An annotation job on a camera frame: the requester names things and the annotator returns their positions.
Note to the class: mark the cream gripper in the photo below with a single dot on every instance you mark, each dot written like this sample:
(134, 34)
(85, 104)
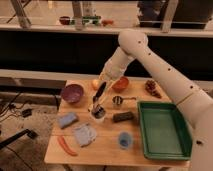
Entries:
(104, 87)

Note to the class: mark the dark bristle brush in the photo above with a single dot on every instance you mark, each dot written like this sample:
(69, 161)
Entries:
(98, 112)

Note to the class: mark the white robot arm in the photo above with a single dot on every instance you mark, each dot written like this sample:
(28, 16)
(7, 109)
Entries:
(193, 102)

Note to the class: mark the metal measuring cup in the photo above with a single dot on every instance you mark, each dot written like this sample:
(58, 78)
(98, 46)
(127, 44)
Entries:
(118, 100)

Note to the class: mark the white paper cup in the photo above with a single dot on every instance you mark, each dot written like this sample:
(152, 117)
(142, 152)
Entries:
(101, 120)

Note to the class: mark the blue plastic cup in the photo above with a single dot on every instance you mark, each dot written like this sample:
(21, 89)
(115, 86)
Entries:
(125, 140)

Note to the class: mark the orange ball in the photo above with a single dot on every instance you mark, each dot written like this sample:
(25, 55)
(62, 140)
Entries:
(95, 84)

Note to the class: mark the red-orange bowl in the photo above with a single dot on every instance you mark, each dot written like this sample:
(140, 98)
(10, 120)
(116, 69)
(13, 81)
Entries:
(121, 84)

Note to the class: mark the purple bowl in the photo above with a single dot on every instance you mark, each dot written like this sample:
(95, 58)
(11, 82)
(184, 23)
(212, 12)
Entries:
(72, 93)

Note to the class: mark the dark brown sponge block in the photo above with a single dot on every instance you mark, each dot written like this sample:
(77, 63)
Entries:
(119, 117)

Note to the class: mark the blue sponge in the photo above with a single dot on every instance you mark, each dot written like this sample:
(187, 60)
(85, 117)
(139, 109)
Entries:
(67, 119)

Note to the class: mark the light blue cloth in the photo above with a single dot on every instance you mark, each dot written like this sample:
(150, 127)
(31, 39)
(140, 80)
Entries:
(84, 134)

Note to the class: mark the wooden table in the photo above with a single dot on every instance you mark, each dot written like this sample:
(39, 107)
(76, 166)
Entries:
(105, 150)

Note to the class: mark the green background object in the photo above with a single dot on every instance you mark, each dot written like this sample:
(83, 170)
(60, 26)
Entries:
(91, 20)

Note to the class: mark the orange chili pepper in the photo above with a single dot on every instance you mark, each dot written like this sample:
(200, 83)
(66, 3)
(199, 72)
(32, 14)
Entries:
(65, 147)

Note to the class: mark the dark red background bowl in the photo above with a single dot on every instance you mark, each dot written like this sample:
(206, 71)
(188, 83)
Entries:
(64, 20)

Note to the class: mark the green plastic tray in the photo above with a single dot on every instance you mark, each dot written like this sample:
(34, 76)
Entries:
(165, 134)

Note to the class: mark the black floor stand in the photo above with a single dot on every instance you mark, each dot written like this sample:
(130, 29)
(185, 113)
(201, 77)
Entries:
(30, 133)

